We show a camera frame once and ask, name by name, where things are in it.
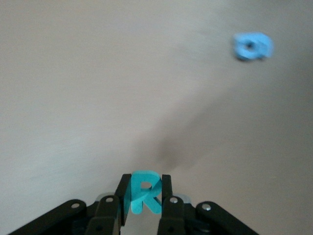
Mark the teal foam letter R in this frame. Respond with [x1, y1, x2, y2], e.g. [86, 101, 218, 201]
[123, 170, 163, 215]

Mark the blue foam letter g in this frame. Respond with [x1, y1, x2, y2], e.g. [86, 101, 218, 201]
[232, 31, 273, 61]

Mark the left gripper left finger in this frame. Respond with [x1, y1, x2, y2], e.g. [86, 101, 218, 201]
[7, 173, 133, 235]

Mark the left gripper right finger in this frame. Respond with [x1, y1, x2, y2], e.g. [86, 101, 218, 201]
[156, 174, 260, 235]

